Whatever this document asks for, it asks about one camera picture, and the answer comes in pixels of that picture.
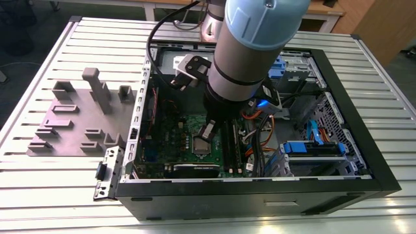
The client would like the silver square CPU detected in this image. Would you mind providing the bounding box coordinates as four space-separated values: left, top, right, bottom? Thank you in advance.
193 137 212 153

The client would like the black RAM slot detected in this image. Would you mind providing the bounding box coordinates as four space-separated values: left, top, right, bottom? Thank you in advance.
231 119 244 174
221 119 235 174

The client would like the green motherboard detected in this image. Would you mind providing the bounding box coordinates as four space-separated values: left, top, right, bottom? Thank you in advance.
135 113 251 178

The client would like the black graphics card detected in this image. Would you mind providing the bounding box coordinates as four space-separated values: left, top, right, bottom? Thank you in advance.
161 162 220 180

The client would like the grey power supply white label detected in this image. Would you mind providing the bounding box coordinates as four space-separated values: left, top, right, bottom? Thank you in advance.
152 51 215 113

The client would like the blue plastic drive latch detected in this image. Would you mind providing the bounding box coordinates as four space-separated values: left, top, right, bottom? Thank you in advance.
268 56 287 80

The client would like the hard disk in blue carrier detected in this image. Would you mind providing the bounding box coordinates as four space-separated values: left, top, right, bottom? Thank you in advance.
280 141 347 156

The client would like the tall grey drive cage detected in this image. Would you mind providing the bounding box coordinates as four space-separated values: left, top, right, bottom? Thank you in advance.
269 51 325 108

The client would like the black open PC case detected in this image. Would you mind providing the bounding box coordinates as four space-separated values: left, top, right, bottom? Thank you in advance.
115 38 403 221

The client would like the perforated grey disk bay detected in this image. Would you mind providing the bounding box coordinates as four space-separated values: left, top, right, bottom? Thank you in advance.
279 140 373 178

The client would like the grey plastic parts rack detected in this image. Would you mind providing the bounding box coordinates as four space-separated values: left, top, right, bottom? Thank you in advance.
25 67 139 157

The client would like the wooden cabinet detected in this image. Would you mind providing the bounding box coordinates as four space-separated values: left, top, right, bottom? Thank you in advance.
331 0 416 66

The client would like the orange power wire bundle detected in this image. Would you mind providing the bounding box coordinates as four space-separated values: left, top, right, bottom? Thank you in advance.
241 109 277 156

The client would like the thick black cable bundle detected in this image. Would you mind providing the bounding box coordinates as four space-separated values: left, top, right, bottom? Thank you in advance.
252 91 323 177

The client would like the thin red wire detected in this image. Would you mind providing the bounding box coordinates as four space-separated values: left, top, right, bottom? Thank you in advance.
145 87 160 141

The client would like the blue flat data wire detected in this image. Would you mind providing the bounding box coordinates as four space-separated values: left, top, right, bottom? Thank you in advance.
307 120 324 144

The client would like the black camera cable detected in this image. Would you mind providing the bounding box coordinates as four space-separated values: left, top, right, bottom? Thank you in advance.
147 0 203 86

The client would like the hanging cable with plug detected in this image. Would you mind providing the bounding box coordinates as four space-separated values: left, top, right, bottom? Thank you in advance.
172 0 208 31

